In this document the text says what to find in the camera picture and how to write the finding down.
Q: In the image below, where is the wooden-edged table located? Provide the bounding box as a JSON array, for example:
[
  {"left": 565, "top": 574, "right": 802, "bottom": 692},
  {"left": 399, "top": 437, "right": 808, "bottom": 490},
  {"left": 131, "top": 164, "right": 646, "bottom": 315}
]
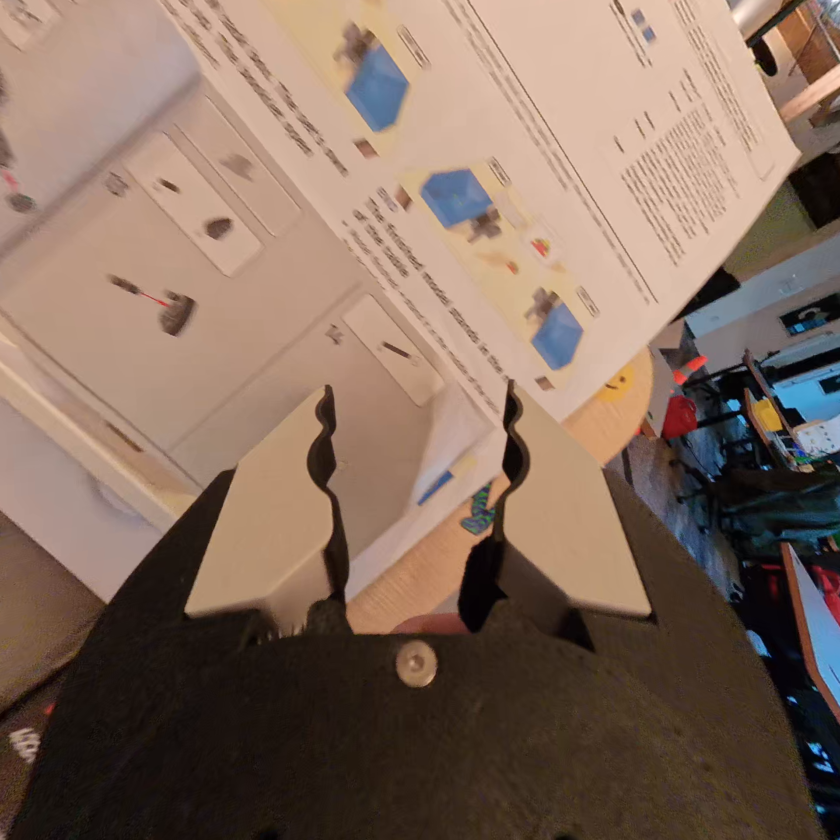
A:
[{"left": 780, "top": 541, "right": 840, "bottom": 724}]

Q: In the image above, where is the tan wooden board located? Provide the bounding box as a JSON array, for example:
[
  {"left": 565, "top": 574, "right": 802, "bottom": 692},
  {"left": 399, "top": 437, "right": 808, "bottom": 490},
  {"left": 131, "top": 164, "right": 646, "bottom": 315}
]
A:
[{"left": 344, "top": 348, "right": 657, "bottom": 635}]

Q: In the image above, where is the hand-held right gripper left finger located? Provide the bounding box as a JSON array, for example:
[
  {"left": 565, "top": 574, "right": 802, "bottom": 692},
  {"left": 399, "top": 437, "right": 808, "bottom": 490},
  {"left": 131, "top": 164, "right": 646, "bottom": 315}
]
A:
[{"left": 185, "top": 385, "right": 352, "bottom": 634}]

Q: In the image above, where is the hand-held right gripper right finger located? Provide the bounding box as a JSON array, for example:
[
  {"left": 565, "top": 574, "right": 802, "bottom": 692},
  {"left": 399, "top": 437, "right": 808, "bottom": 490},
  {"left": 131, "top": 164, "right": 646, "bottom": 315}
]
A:
[{"left": 457, "top": 379, "right": 653, "bottom": 635}]

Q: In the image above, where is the instruction booklet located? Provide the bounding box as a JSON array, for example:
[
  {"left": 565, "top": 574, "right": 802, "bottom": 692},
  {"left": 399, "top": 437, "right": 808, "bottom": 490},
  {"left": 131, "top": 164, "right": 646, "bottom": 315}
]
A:
[{"left": 0, "top": 0, "right": 803, "bottom": 578}]

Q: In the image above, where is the red bag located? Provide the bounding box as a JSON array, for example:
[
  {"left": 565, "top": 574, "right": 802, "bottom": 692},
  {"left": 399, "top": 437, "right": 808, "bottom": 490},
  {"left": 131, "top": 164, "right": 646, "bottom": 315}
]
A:
[{"left": 661, "top": 394, "right": 699, "bottom": 442}]

